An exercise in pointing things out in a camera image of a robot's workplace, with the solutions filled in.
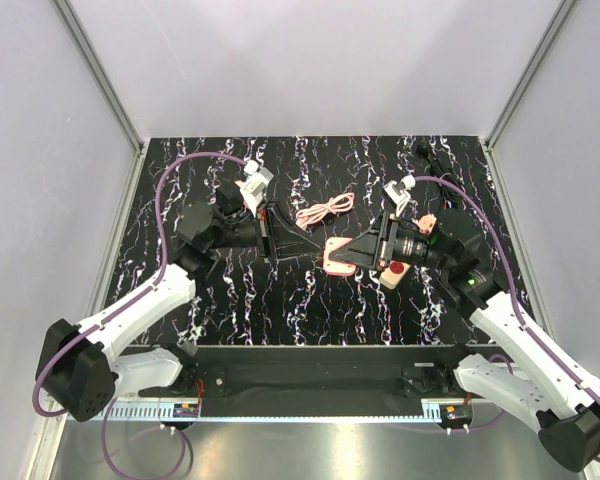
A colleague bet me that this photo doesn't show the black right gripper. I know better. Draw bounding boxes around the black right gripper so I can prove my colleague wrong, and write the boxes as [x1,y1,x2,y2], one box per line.
[329,209,452,272]

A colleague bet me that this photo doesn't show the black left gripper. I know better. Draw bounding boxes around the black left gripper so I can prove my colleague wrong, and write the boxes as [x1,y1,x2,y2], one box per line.
[208,198,322,263]

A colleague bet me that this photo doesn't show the beige red power strip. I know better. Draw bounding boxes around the beige red power strip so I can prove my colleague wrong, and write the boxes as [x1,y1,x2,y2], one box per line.
[379,261,410,290]

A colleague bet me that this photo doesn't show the pink square socket adapter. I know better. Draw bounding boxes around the pink square socket adapter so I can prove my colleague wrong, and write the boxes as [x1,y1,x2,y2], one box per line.
[322,237,359,278]

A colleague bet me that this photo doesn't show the pink cable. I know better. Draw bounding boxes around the pink cable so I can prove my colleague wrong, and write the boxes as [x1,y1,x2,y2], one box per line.
[294,193,356,234]

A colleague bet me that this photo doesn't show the beige plug adapter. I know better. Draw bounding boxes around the beige plug adapter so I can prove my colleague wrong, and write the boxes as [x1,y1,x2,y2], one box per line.
[417,214,437,236]

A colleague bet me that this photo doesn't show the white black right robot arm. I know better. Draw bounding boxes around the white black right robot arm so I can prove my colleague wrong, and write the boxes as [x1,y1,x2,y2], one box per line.
[328,210,600,473]

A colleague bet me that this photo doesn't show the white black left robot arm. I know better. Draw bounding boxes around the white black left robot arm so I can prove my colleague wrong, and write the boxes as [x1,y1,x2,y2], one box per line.
[35,201,323,422]

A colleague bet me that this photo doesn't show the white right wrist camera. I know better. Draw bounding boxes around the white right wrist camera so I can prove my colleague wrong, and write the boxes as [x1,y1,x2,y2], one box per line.
[382,175,416,217]

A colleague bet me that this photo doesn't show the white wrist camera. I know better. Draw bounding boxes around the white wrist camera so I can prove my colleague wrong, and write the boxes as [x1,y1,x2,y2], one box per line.
[382,175,416,217]
[241,160,274,215]

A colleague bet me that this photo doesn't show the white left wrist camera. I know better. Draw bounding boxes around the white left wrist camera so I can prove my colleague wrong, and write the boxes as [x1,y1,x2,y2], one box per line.
[241,160,274,215]

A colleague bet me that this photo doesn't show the black power cord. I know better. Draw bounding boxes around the black power cord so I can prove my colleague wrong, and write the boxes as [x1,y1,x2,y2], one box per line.
[412,141,471,211]

